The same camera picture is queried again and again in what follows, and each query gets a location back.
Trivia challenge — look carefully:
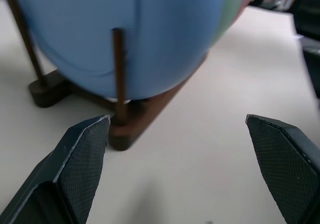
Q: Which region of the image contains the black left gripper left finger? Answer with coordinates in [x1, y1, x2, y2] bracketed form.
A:
[0, 114, 111, 224]

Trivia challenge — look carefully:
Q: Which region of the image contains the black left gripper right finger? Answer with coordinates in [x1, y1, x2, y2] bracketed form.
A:
[245, 113, 320, 224]

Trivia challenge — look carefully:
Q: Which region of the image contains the blue plate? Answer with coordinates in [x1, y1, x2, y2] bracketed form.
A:
[4, 0, 228, 102]

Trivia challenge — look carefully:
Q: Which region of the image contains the green plate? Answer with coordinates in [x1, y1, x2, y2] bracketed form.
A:
[207, 0, 248, 47]

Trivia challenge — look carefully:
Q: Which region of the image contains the wooden dish rack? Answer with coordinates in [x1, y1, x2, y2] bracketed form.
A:
[6, 0, 211, 152]

